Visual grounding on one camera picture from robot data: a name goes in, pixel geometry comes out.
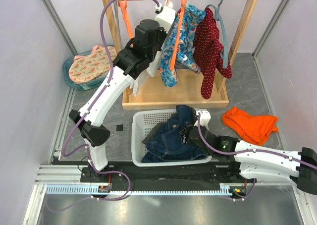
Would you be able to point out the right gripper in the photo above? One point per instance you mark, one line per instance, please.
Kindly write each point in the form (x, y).
(184, 132)

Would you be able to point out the blue denim skirt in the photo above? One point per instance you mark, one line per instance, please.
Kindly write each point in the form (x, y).
(172, 145)

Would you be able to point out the white garment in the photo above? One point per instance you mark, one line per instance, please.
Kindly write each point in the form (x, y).
(141, 79)

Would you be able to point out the blue floral garment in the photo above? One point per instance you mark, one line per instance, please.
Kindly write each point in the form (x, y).
(184, 55)

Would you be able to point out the orange floral garment hanger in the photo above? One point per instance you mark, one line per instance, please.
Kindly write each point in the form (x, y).
(181, 16)

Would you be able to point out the orange plastic hanger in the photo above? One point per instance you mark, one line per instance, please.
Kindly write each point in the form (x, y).
(123, 7)

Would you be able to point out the grey dotted garment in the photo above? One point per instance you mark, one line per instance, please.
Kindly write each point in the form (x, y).
(156, 130)

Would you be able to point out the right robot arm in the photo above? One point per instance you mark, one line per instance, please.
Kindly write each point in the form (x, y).
(256, 162)

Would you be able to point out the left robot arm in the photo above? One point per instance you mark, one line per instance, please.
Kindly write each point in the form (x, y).
(129, 63)

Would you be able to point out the blue-grey plastic hanger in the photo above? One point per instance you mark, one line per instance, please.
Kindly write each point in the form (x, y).
(217, 17)

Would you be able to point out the white plastic laundry basket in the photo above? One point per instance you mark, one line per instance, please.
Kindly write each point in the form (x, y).
(142, 124)

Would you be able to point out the wooden clothes rack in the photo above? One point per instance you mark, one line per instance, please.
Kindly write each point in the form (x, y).
(153, 95)

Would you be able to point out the orange cloth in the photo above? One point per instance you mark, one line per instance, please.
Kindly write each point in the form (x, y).
(254, 129)

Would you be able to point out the small black square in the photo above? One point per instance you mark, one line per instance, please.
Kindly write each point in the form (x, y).
(119, 127)

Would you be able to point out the red dotted garment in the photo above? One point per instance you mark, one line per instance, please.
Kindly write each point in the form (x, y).
(207, 53)

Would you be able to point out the tulip pattern fabric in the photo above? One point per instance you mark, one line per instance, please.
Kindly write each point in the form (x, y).
(86, 68)

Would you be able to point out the teal plastic basket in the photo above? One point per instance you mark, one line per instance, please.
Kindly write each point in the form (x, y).
(82, 87)

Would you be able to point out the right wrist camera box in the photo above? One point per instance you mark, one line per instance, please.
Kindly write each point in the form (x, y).
(205, 117)

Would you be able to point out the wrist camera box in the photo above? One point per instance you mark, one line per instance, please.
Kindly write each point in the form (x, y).
(165, 15)
(205, 117)

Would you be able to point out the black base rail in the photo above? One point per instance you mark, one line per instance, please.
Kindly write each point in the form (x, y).
(198, 177)

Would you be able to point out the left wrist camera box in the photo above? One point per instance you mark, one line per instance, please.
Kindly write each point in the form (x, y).
(165, 15)

